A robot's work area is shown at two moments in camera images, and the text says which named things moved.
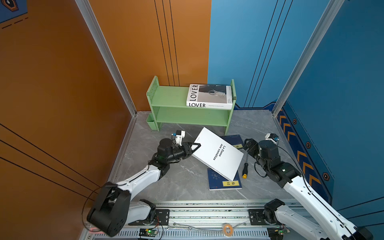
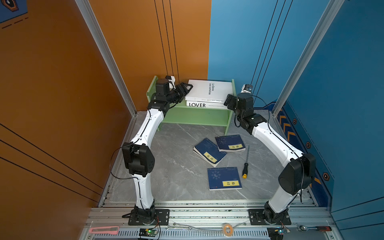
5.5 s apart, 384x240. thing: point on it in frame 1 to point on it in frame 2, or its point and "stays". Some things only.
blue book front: x=217 y=181 stays
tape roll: x=227 y=230 stays
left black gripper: x=186 y=150 to x=183 y=92
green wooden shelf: x=169 y=105 stays
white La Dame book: x=218 y=154 to x=209 y=90
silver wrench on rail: x=189 y=228 stays
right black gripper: x=255 y=146 to x=233 y=99
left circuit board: x=147 y=232 stays
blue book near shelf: x=234 y=141 stays
